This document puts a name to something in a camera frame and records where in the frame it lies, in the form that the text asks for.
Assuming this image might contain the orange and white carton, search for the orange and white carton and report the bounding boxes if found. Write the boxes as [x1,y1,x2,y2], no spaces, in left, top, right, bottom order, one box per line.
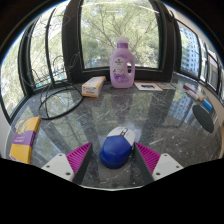
[81,75,107,98]

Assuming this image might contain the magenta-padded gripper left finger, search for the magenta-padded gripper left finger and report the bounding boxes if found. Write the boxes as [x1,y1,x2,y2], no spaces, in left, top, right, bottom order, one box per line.
[41,142,95,186]

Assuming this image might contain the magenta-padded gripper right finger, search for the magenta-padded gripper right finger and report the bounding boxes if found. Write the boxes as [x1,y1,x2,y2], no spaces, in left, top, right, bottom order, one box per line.
[133,142,184,186]

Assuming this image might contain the white box with blue stripe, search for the white box with blue stripe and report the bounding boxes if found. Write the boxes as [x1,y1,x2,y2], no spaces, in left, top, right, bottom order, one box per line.
[187,89,206,102]

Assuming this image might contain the yellow and purple book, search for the yellow and purple book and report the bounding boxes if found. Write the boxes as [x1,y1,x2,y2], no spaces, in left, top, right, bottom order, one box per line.
[9,116,42,165]

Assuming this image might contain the blue and white computer mouse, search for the blue and white computer mouse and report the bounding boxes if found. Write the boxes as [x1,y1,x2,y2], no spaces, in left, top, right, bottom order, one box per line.
[99,126,137,169]

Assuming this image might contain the black wire stand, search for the black wire stand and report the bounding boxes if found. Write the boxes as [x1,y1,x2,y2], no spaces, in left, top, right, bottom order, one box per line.
[25,8,84,120]

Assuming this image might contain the printed pamphlet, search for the printed pamphlet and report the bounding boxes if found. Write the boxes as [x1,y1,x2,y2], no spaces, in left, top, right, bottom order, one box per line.
[156,82,176,91]

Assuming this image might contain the framed photo card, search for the framed photo card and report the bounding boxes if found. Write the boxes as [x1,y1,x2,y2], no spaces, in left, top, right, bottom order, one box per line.
[134,81,164,92]

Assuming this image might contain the purple detergent bottle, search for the purple detergent bottle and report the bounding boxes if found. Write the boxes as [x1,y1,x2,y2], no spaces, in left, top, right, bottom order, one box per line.
[109,36,136,89]

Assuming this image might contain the red hardcover book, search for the red hardcover book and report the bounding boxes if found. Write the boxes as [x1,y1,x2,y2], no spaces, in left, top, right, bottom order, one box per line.
[182,84,198,94]

